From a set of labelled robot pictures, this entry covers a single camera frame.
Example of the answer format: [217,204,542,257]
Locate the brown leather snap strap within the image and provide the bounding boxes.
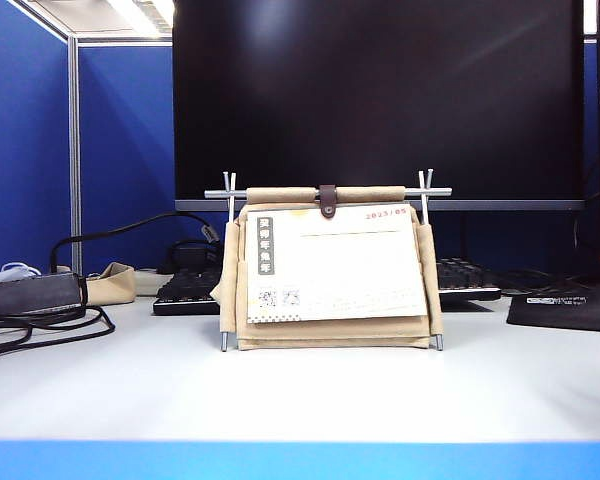
[318,183,339,220]

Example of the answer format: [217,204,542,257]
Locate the thin black coiled cable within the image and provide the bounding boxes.
[0,303,116,364]

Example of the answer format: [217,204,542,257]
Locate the thick black power cable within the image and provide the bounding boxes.
[48,210,216,275]

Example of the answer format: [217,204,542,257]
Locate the black power plug block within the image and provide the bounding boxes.
[158,239,217,275]

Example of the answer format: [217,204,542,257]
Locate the black computer keyboard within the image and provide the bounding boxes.
[152,257,502,316]

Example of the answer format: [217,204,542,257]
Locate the beige canvas calendar stand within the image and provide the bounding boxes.
[203,168,454,353]

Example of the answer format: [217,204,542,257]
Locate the large black computer monitor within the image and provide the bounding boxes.
[172,0,586,212]

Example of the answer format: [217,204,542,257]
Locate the black mouse pad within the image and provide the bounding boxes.
[506,291,600,334]

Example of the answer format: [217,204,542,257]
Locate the aluminium partition post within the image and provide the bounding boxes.
[67,34,83,275]

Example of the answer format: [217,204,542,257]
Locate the white power strip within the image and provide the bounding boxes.
[133,267,174,297]

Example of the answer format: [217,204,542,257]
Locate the beige fabric pouch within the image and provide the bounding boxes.
[85,261,137,306]

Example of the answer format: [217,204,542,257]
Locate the white cloth face mask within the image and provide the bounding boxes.
[0,262,44,294]

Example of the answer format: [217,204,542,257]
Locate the cream calendar page stack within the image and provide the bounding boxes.
[246,205,429,325]

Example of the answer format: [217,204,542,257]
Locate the black power adapter brick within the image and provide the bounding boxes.
[0,272,89,321]

